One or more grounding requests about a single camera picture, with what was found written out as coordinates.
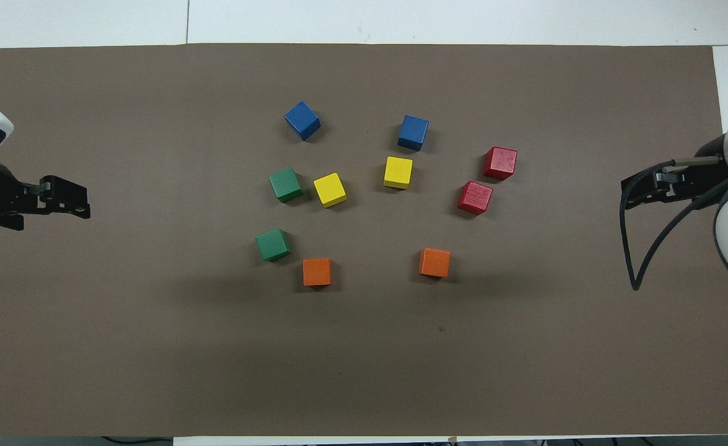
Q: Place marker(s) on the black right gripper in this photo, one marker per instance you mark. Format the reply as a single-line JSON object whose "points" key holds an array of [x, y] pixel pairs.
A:
{"points": [[701, 179]]}

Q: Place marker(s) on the red wooden cube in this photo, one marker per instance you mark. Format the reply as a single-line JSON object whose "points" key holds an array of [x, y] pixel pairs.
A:
{"points": [[475, 197], [500, 163]]}

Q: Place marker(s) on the green wooden cube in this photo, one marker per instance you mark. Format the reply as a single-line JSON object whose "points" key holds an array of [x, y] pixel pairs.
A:
{"points": [[285, 184], [272, 244]]}

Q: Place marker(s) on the orange wooden cube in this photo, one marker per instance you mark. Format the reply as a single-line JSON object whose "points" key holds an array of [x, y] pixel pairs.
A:
{"points": [[317, 272], [435, 262]]}

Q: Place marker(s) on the blue wooden cube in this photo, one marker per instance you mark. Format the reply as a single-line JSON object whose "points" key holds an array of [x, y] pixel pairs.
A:
{"points": [[302, 120], [413, 132]]}

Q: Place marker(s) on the yellow wooden cube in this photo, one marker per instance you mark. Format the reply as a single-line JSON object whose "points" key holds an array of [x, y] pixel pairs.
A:
{"points": [[398, 172], [329, 189]]}

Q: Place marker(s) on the brown table mat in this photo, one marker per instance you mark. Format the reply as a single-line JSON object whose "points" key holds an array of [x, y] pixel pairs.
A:
{"points": [[364, 359]]}

